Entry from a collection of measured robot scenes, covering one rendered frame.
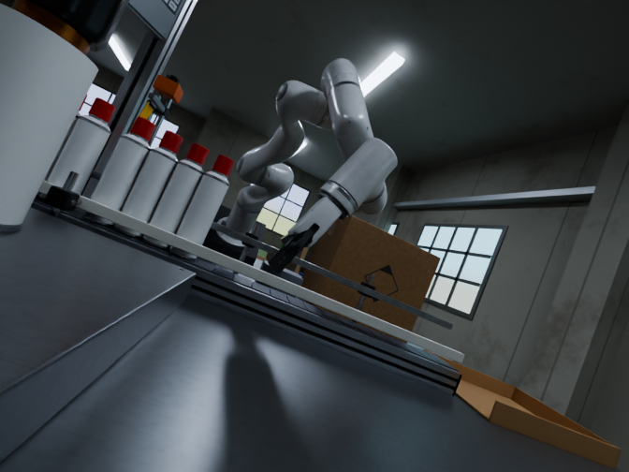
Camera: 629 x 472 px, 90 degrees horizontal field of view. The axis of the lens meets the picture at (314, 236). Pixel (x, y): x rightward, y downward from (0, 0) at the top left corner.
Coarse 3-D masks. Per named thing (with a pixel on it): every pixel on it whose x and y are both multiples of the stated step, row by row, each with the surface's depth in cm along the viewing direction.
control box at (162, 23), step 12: (132, 0) 62; (144, 0) 64; (156, 0) 66; (132, 12) 64; (144, 12) 65; (156, 12) 67; (168, 12) 69; (132, 24) 69; (144, 24) 67; (156, 24) 68; (168, 24) 70; (144, 36) 72; (156, 36) 69
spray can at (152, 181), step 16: (160, 144) 58; (176, 144) 59; (160, 160) 57; (176, 160) 59; (144, 176) 56; (160, 176) 57; (144, 192) 56; (160, 192) 58; (128, 208) 56; (144, 208) 57
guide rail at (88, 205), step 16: (80, 208) 53; (96, 208) 53; (128, 224) 54; (144, 224) 55; (160, 240) 55; (176, 240) 56; (208, 256) 57; (224, 256) 57; (240, 272) 58; (256, 272) 58; (288, 288) 59; (304, 288) 60; (320, 304) 60; (336, 304) 61; (368, 320) 62; (400, 336) 63; (416, 336) 63; (448, 352) 65
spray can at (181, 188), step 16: (192, 144) 59; (192, 160) 59; (176, 176) 58; (192, 176) 58; (176, 192) 57; (192, 192) 59; (160, 208) 57; (176, 208) 58; (160, 224) 57; (176, 224) 58; (144, 240) 57
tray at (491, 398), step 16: (464, 368) 84; (464, 384) 79; (480, 384) 85; (496, 384) 86; (464, 400) 63; (480, 400) 69; (496, 400) 57; (512, 400) 86; (528, 400) 82; (496, 416) 57; (512, 416) 57; (528, 416) 58; (544, 416) 77; (560, 416) 73; (528, 432) 58; (544, 432) 58; (560, 432) 59; (576, 432) 60; (560, 448) 59; (576, 448) 60; (592, 448) 60; (608, 448) 61; (608, 464) 61
